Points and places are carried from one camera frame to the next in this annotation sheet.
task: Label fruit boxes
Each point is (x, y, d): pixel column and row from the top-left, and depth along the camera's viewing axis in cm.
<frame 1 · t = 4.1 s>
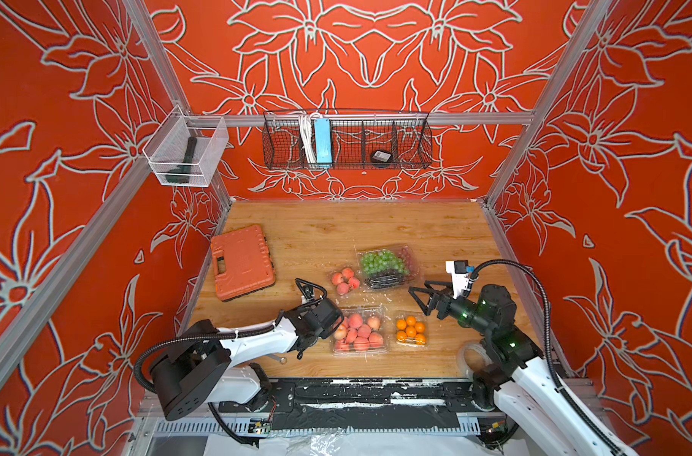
left hand: (319, 320, 88), fingers open
right hand: (417, 285, 72), fingers open
clear box of grapes: (387, 268, 94), point 6 cm above the table
orange plastic tool case: (241, 262, 97), point 5 cm above the table
clear box large peaches: (364, 332, 83), point 3 cm above the table
clear box of oranges: (411, 329, 84), point 3 cm above the table

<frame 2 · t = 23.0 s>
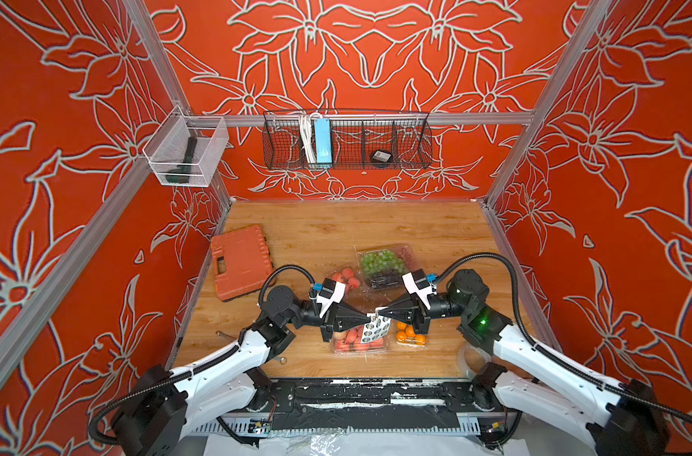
left hand: (367, 320, 61), fingers closed
right hand: (382, 310, 62), fingers closed
fruit sticker sheet: (377, 326, 63), point 24 cm above the table
the other named things where they were.

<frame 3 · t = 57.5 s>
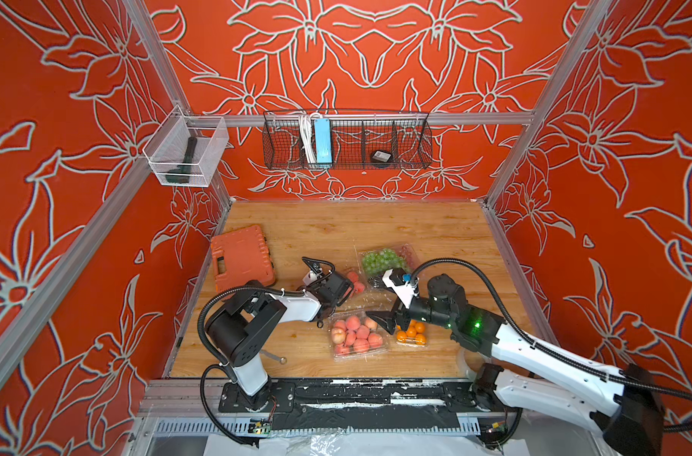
left hand: (323, 291, 96), fingers open
right hand: (374, 295, 70), fingers open
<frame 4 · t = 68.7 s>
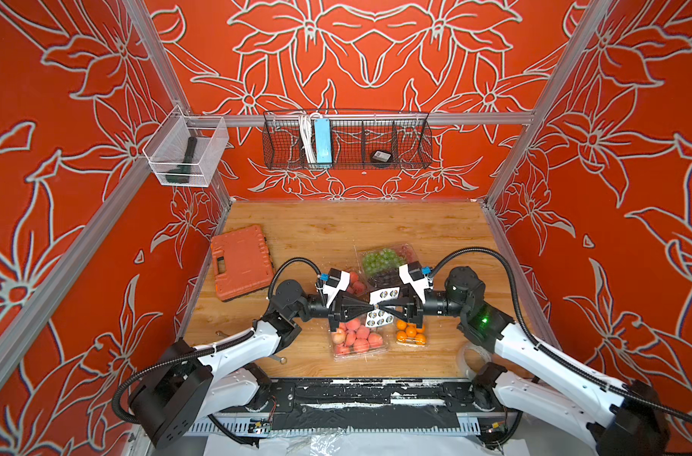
left hand: (371, 309, 64), fingers closed
right hand: (379, 300, 65), fingers open
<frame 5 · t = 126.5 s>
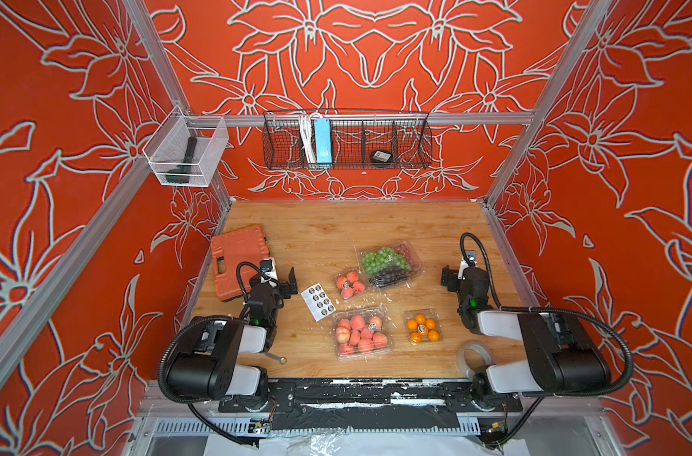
left hand: (278, 268, 90), fingers open
right hand: (464, 265, 91), fingers open
